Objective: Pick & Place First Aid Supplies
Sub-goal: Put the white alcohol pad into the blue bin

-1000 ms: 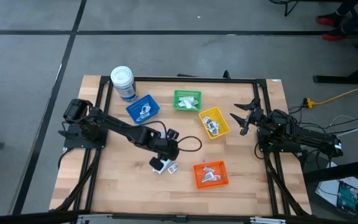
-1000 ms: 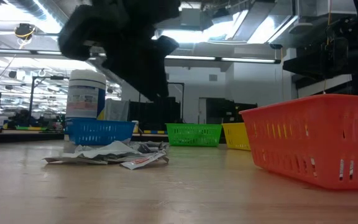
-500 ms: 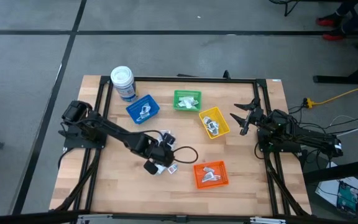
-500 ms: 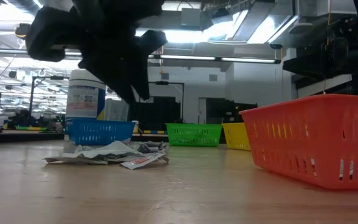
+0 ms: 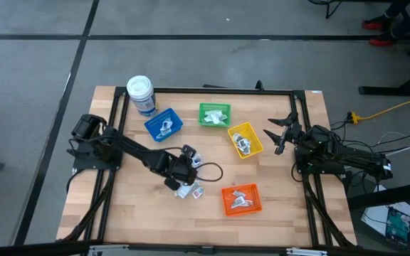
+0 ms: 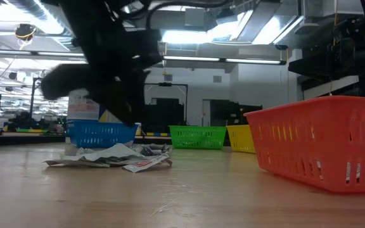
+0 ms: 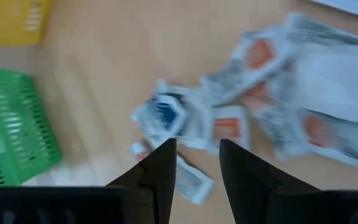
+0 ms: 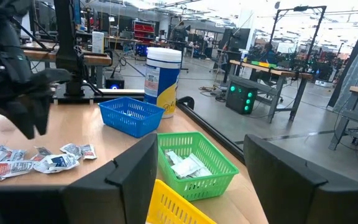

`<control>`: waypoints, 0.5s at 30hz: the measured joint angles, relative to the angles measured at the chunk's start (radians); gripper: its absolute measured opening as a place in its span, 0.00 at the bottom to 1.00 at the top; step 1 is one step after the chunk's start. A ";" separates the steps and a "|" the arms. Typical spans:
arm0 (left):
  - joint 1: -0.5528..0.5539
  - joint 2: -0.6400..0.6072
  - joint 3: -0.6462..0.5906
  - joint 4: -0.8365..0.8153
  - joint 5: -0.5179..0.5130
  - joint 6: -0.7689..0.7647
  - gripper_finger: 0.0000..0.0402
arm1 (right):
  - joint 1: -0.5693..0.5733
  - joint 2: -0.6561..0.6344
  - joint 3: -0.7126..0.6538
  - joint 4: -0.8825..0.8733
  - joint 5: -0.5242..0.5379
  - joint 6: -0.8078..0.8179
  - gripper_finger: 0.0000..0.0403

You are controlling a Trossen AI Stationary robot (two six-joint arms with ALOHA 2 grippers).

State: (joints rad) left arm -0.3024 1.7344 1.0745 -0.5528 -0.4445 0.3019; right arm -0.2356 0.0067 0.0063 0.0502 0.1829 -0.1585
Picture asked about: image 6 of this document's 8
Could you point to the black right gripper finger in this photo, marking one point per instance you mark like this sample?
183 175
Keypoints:
315 68

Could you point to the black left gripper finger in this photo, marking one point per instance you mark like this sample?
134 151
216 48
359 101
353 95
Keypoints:
139 98
119 98

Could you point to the orange plastic basket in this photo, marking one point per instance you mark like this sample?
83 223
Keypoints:
322 142

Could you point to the yellow plastic basket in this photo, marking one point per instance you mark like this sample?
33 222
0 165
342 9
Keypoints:
241 137

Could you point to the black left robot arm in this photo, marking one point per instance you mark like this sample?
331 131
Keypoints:
84 19

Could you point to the white wipes canister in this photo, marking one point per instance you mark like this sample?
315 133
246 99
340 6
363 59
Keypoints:
81 109

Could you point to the yellow-black striped bar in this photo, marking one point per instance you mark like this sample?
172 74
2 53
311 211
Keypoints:
157 134

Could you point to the blue plastic basket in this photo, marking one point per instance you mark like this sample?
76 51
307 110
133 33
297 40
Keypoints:
100 134

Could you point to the slanted ceiling light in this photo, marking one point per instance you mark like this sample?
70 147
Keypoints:
274 31

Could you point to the large white packet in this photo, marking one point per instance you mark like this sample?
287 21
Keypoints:
106 152

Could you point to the ceiling light panel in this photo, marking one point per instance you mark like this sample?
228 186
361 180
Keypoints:
185 36

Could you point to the red-printed white packet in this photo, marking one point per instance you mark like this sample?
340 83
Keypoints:
144 164

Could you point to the white door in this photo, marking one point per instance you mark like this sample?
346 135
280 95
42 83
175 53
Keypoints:
206 112

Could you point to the long fluorescent light strip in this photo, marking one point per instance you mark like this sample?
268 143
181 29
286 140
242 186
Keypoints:
195 58

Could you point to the green plastic basket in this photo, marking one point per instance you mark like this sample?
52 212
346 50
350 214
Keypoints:
198 136

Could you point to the grey ceiling box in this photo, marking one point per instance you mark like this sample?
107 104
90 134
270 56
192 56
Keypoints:
195 17

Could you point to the black pole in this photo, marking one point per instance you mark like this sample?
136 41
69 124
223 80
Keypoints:
32 101

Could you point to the yellow-green block strip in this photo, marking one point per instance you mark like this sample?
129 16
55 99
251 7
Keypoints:
32 130

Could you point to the black cabinet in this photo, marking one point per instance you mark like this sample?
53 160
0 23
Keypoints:
233 114

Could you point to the wooden background table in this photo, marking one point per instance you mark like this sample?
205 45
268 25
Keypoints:
27 134

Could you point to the round ceiling fixture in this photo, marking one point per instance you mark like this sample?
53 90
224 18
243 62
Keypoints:
25 31

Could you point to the black gantry frame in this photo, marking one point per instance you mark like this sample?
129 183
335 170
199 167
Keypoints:
170 84

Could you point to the square wall vent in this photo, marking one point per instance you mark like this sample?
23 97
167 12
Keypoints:
217 79
168 77

